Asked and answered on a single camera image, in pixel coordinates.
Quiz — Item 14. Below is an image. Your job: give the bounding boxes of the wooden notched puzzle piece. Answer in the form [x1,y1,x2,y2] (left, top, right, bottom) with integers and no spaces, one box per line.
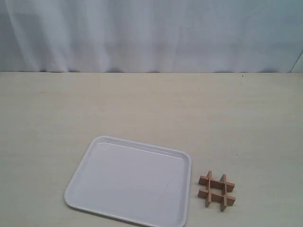
[220,174,227,212]
[205,171,212,207]
[198,175,235,192]
[198,189,236,206]

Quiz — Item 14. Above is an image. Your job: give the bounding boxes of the white plastic tray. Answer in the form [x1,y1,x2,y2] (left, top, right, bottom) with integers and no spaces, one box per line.
[64,136,192,227]

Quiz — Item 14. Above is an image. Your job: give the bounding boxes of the white curtain backdrop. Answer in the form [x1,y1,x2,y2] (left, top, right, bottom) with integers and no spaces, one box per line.
[0,0,303,72]

